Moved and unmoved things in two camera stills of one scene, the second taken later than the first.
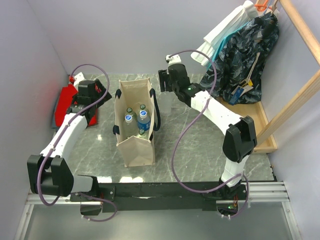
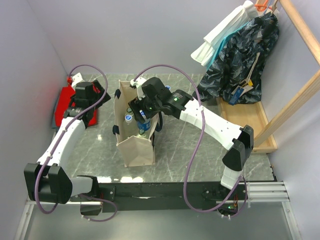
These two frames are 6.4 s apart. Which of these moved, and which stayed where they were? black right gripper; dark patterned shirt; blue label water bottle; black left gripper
Moved: black right gripper
Stayed: blue label water bottle; dark patterned shirt; black left gripper
